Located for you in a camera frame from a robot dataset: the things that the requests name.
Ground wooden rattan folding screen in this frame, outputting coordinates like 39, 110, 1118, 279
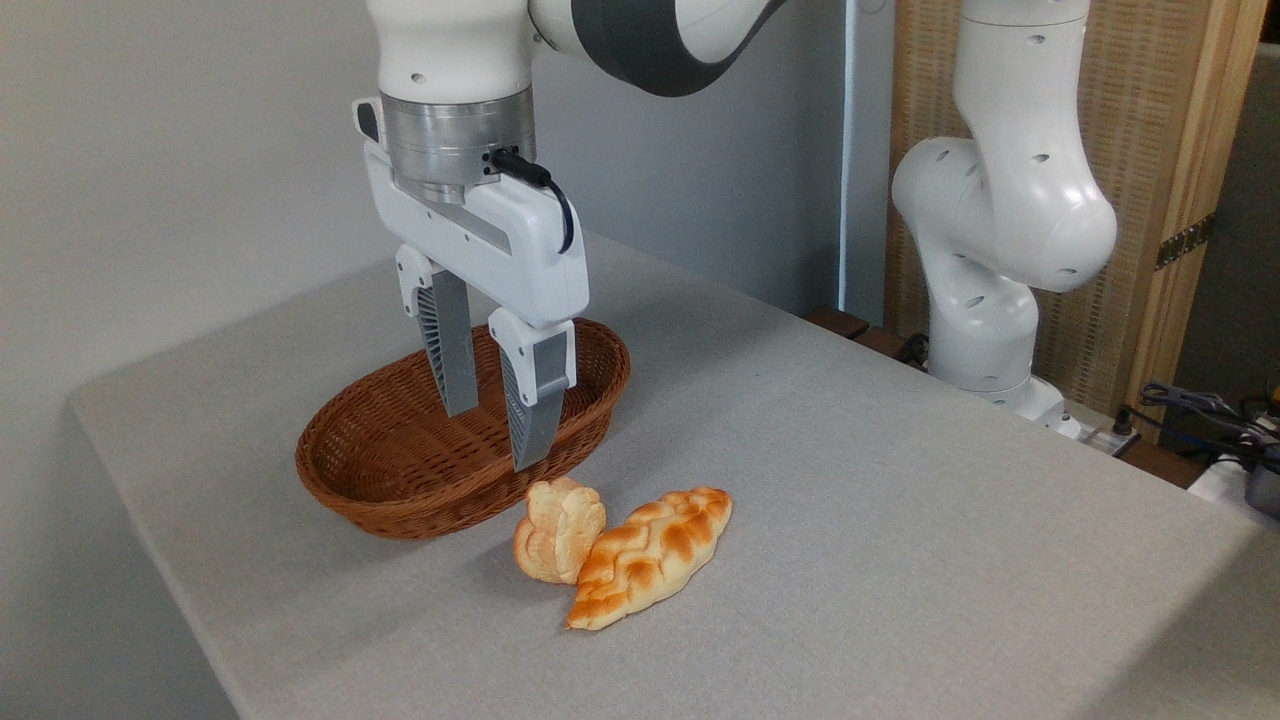
884, 0, 1270, 443

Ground small round bread roll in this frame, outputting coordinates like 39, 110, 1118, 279
512, 477, 608, 586

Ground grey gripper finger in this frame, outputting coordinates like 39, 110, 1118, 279
488, 307, 578, 473
395, 243, 481, 419

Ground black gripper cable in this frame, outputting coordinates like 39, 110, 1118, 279
487, 147, 577, 256

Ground metal screen hinge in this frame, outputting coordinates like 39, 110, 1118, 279
1154, 213, 1217, 272

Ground brown wicker basket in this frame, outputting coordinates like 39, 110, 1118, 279
295, 318, 632, 542

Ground brown wooden bench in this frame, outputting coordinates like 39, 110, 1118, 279
803, 304, 933, 373

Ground long braided bread loaf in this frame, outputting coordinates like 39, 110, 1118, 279
564, 485, 734, 633

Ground bundle of dark cables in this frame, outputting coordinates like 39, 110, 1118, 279
1113, 378, 1280, 463

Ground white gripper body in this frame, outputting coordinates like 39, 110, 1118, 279
353, 96, 592, 330

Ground grey device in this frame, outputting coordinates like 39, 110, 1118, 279
1243, 458, 1280, 522

